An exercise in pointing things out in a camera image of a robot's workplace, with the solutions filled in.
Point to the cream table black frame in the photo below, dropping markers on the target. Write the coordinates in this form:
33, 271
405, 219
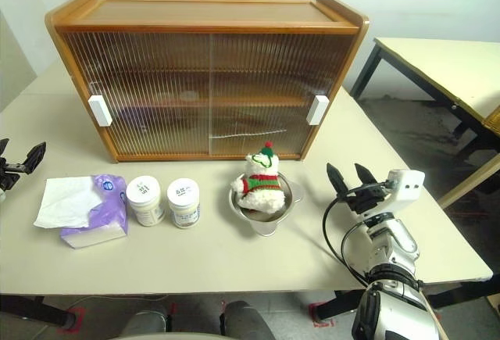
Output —
437, 58

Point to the ribbed clear sliding door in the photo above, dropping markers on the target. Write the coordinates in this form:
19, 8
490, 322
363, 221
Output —
148, 82
265, 74

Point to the white plush toy christmas sweater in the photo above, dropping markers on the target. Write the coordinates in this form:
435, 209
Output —
259, 191

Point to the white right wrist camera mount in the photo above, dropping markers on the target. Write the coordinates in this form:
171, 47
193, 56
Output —
406, 185

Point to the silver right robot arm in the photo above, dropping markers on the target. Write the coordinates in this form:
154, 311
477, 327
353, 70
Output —
394, 238

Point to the narrow white lidded jar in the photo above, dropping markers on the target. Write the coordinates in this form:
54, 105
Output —
184, 205

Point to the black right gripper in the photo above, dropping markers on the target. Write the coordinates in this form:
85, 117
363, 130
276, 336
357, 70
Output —
367, 197

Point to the pale grey curved robot body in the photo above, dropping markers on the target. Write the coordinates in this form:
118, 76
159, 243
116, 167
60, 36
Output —
176, 336

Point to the purple tissue pack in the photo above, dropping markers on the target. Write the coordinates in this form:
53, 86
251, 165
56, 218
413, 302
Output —
111, 203

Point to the stainless steel bowl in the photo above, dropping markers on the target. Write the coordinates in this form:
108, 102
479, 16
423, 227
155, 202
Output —
269, 224

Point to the wooden two-shelf cabinet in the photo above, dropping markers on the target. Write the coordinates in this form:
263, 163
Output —
195, 11

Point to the tan woven object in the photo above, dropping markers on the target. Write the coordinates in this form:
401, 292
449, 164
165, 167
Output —
493, 121

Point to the wide white lidded jar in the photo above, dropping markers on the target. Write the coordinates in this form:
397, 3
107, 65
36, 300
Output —
145, 199

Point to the black table leg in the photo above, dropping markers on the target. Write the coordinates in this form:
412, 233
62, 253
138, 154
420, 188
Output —
340, 301
35, 306

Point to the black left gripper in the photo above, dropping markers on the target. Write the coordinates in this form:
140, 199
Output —
11, 172

